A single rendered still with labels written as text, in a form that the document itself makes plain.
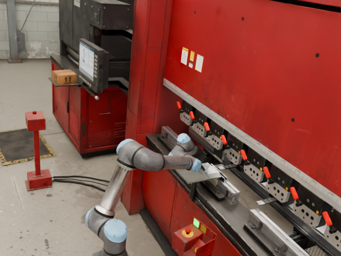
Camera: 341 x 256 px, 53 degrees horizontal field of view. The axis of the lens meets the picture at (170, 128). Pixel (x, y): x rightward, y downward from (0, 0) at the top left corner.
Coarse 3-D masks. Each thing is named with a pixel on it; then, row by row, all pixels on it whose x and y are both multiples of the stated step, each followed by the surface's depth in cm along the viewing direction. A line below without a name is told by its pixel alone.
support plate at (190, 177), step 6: (180, 174) 228; (186, 174) 229; (192, 174) 230; (198, 174) 231; (210, 174) 233; (216, 174) 234; (186, 180) 222; (192, 180) 223; (198, 180) 224; (204, 180) 226
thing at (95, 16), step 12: (84, 0) 283; (96, 0) 268; (108, 0) 278; (84, 12) 287; (96, 12) 264; (108, 12) 259; (120, 12) 265; (96, 24) 269; (108, 24) 263; (120, 24) 269; (96, 36) 303
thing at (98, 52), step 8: (80, 40) 296; (96, 48) 270; (96, 56) 269; (104, 56) 273; (96, 64) 271; (104, 64) 276; (80, 72) 307; (96, 72) 274; (104, 72) 279; (88, 80) 292; (96, 80) 277; (104, 80) 282; (96, 88) 279; (104, 88) 285
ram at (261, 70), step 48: (192, 0) 239; (240, 0) 195; (192, 48) 245; (240, 48) 199; (288, 48) 168; (336, 48) 145; (192, 96) 251; (240, 96) 203; (288, 96) 171; (336, 96) 147; (288, 144) 174; (336, 144) 149; (336, 192) 152
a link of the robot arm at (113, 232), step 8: (104, 224) 177; (112, 224) 176; (120, 224) 177; (104, 232) 174; (112, 232) 171; (120, 232) 172; (104, 240) 175; (112, 240) 171; (120, 240) 172; (104, 248) 177; (112, 248) 173; (120, 248) 175
